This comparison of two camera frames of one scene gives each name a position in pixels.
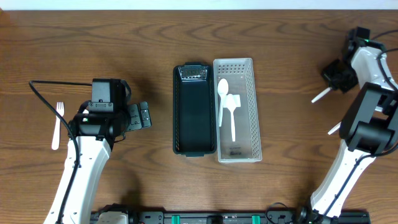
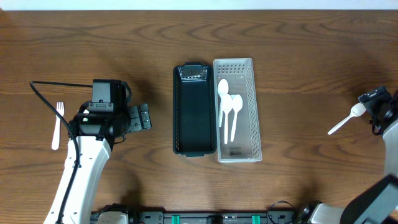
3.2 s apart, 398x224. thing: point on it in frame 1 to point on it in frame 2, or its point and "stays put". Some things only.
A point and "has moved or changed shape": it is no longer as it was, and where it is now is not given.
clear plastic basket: [240, 73] stays put
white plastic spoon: [222, 88] stays put
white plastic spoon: [321, 94] to [237, 105]
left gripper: [137, 116] stays put
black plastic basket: [194, 109] stays put
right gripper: [334, 83] to [374, 101]
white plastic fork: [60, 107] stays put
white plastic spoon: [231, 104] has moved or changed shape
